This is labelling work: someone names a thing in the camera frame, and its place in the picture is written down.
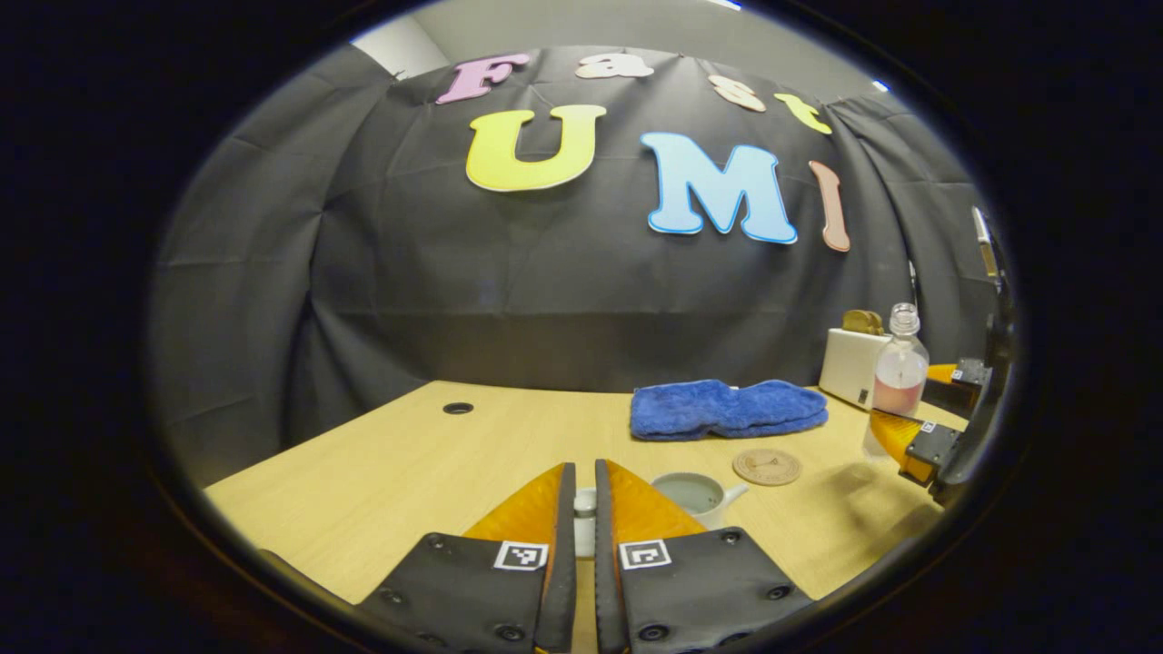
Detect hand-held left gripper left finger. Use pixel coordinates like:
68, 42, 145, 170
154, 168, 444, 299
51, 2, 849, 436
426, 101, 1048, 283
353, 461, 579, 654

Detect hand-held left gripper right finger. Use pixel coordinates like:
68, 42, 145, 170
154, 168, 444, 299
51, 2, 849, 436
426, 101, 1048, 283
595, 459, 814, 654

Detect white teacup lid blue dots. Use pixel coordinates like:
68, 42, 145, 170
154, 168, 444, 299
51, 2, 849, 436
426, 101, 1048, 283
574, 488, 599, 558

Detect clear plastic water bottle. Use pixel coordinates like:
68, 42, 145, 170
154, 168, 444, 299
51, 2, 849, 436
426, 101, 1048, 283
861, 303, 930, 458

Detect white teacup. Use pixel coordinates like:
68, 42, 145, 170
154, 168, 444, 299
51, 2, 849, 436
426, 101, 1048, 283
650, 472, 750, 530

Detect round wooden coaster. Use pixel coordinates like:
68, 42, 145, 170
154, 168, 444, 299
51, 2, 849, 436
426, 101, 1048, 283
732, 449, 803, 487

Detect white toaster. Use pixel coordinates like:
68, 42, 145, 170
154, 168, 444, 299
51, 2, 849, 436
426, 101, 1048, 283
818, 327, 896, 411

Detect blue towel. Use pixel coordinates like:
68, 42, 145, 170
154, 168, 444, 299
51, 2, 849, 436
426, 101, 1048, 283
630, 379, 830, 441

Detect black backdrop cloth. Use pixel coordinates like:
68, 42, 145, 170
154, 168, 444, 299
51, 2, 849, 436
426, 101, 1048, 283
150, 45, 1005, 487

